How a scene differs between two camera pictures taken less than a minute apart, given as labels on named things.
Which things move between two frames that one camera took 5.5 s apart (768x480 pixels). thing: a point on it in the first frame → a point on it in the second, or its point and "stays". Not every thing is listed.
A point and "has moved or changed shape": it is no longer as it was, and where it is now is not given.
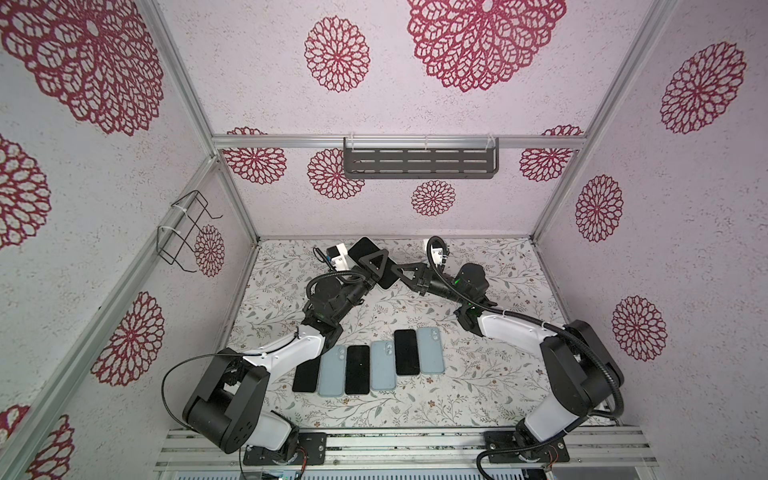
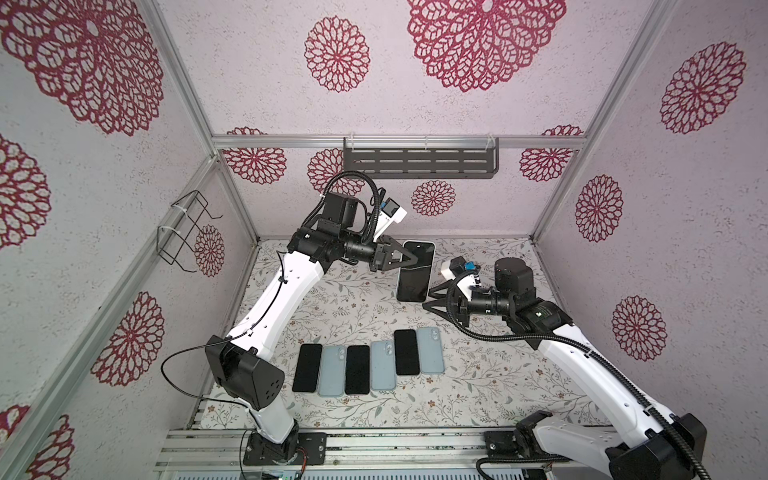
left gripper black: x=371 y=281 → x=385 y=248
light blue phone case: x=383 y=371 stays
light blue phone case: x=332 y=376 stays
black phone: x=357 y=370 stays
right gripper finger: x=410 y=274 → x=441 y=306
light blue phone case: x=431 y=350 stays
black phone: x=306 y=376 stays
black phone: x=406 y=352 stays
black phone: x=364 y=248 has moved or changed shape
